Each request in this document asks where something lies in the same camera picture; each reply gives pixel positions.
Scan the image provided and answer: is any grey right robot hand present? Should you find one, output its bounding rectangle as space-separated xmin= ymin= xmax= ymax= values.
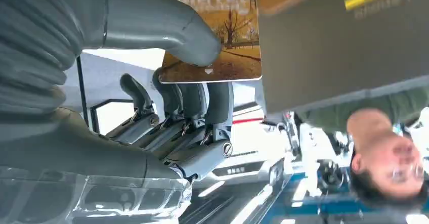
xmin=0 ymin=0 xmax=235 ymax=183

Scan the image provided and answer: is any clear plastic cover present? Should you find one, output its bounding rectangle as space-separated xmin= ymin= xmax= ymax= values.
xmin=0 ymin=166 xmax=194 ymax=224

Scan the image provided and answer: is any ribbed grey right arm sleeve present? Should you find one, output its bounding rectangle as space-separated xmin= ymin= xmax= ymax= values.
xmin=0 ymin=0 xmax=107 ymax=131

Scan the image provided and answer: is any thin black cable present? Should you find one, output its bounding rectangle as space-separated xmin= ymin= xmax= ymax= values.
xmin=76 ymin=56 xmax=90 ymax=126

